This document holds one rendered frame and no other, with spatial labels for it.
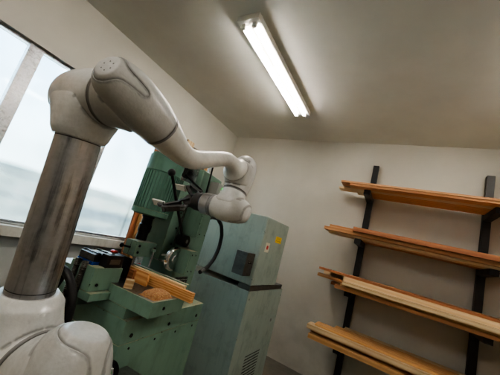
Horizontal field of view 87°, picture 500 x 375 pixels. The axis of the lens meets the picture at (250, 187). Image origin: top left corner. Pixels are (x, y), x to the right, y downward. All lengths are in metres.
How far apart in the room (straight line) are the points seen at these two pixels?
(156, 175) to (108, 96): 0.76
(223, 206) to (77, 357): 0.60
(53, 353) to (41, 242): 0.23
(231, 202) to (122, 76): 0.58
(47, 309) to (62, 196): 0.26
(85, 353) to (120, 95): 0.51
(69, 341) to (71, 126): 0.44
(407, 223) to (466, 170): 0.78
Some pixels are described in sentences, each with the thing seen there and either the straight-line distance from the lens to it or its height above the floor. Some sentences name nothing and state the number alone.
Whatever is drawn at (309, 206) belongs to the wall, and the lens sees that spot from 3.39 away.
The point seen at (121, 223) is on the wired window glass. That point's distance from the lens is 3.09.
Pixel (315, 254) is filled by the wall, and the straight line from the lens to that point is 3.28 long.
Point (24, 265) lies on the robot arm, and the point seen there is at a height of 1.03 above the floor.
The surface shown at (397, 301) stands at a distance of 2.62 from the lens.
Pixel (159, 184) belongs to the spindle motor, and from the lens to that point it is 1.32.
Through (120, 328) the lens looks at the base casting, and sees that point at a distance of 1.23.
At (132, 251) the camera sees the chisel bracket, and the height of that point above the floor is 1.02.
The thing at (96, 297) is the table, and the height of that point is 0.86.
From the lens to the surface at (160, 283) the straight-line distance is 1.30.
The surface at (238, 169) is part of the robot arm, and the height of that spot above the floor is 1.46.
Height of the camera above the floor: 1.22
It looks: 11 degrees up
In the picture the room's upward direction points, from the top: 16 degrees clockwise
